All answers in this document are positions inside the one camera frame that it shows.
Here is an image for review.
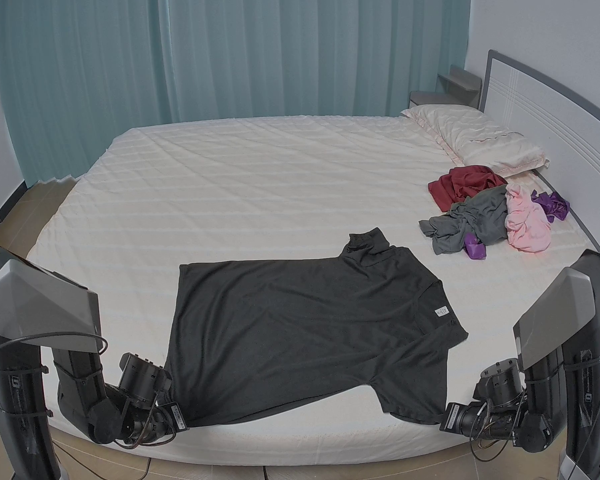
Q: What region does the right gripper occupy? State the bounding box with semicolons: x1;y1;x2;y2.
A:
440;402;511;442

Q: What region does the purple satin garment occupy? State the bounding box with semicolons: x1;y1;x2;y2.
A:
464;233;488;260
531;191;571;223

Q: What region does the cream pillow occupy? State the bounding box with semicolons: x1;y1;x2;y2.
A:
400;103;551;178

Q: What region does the grey garment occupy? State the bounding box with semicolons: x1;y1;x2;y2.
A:
419;185;510;256

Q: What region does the bed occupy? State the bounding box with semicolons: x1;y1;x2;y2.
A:
25;49;600;469

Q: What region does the black T-shirt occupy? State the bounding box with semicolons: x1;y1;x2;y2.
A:
164;227;470;428

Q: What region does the blue-green curtain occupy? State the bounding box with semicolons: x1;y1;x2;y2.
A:
0;0;173;186
160;0;473;119

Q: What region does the dark red garment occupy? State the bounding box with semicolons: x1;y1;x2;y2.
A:
428;165;509;214

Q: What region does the grey bedside table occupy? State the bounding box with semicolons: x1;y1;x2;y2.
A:
409;65;482;111

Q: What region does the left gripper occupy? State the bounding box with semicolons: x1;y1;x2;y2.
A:
127;401;190;445

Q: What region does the pink garment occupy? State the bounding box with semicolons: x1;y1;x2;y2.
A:
505;184;552;254

